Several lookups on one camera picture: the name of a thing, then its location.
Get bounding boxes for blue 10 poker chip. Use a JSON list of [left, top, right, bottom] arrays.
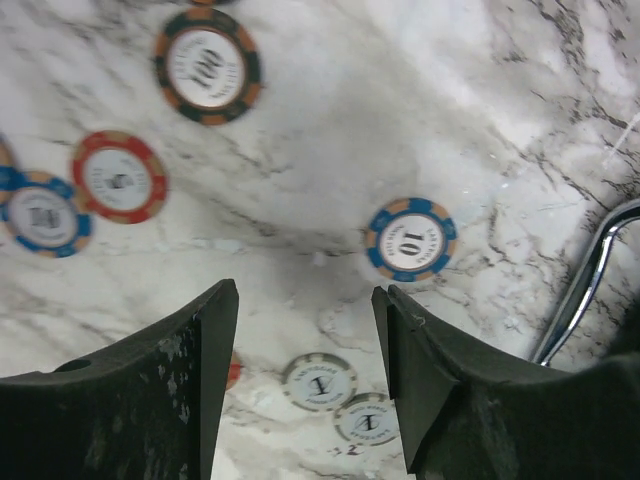
[[363, 197, 458, 283], [0, 135, 17, 205], [1, 170, 93, 258]]

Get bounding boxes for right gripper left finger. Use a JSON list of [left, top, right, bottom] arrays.
[[1, 279, 239, 479]]

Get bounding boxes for red 5 poker chip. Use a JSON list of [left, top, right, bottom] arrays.
[[71, 130, 169, 225], [226, 351, 243, 390]]

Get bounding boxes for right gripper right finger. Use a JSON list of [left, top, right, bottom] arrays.
[[371, 286, 639, 479]]

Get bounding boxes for black poker chip case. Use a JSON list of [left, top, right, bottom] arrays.
[[530, 199, 639, 367]]

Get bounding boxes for brown 100 poker chip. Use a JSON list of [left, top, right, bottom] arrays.
[[154, 7, 262, 126]]

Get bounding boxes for white 1 poker chip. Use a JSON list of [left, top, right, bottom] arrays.
[[333, 393, 399, 446], [281, 352, 358, 412]]

